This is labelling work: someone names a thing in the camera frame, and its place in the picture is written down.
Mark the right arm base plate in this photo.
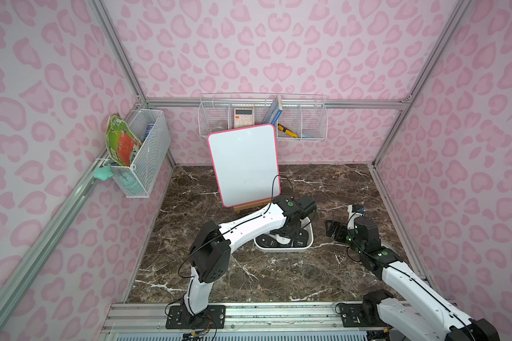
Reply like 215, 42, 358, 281
334, 302, 388, 328

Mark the teal wall hook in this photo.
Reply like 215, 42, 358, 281
92, 165, 113, 181

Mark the yellow utility knife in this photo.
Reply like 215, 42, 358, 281
277, 124, 299, 139

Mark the wooden easel stand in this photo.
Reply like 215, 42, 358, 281
233, 198, 272, 214

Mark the green red snack bag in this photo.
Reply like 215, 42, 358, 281
105, 113, 142, 167

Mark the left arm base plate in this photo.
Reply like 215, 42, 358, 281
166, 305, 226, 330

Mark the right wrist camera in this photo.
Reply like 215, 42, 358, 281
348, 204, 366, 222

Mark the blue book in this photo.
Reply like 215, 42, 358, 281
261, 95, 283, 125

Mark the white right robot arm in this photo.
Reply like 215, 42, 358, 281
325, 212, 500, 340

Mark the white plastic storage box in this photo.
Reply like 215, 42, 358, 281
254, 217, 314, 253

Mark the white mesh side basket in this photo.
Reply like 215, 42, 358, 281
110, 109, 172, 198

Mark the white wire wall basket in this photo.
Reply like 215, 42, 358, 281
198, 93, 328, 141

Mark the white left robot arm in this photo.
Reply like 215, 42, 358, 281
181, 196, 317, 317

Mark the pink framed whiteboard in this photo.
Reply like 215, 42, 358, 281
208, 124, 281, 207

